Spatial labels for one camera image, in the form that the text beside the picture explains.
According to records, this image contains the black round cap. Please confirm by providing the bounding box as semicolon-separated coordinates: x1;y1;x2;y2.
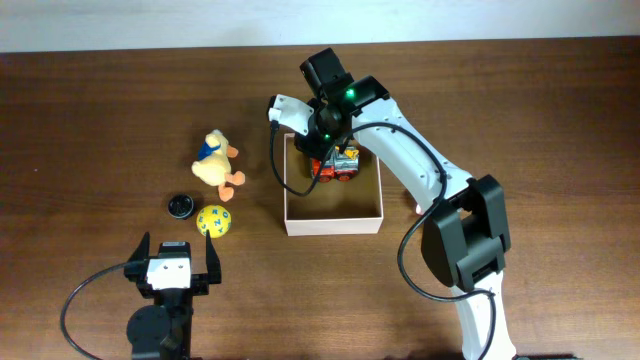
167;194;195;220

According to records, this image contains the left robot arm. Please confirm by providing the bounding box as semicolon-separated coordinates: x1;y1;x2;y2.
124;232;222;360

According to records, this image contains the pink open cardboard box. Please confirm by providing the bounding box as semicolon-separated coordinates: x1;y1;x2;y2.
284;146;384;236

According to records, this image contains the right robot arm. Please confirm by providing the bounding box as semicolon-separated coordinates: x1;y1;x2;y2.
295;48;516;359

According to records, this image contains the red grey toy truck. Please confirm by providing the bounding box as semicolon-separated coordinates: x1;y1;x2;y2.
310;145;359;183

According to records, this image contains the yellow plush duck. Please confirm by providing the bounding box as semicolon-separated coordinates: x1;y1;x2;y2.
191;129;246;202

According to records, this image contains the yellow letter ball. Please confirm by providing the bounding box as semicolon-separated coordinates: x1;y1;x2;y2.
196;205;232;238

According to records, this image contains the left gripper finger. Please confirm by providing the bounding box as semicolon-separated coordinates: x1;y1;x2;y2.
205;230;222;284
128;232;150;262

